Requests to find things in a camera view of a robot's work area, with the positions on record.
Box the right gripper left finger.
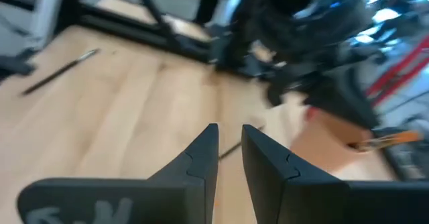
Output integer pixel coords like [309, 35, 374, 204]
[16, 123, 220, 224]

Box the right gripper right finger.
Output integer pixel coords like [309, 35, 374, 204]
[241, 124, 429, 224]

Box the wide paintbrush gold ferrule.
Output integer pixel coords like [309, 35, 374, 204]
[348, 129, 424, 153]

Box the black paintbrush orange tip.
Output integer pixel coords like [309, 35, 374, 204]
[219, 125, 265, 160]

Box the orange cup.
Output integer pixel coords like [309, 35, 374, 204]
[290, 105, 373, 182]

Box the red desk lamp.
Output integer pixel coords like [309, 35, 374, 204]
[306, 35, 429, 121]

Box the black paintbrush silver ferrule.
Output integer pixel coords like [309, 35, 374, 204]
[20, 48, 101, 97]

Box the grey equipment box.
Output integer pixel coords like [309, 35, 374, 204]
[0, 0, 65, 58]

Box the black aluminium table frame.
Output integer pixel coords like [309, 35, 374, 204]
[63, 0, 216, 63]

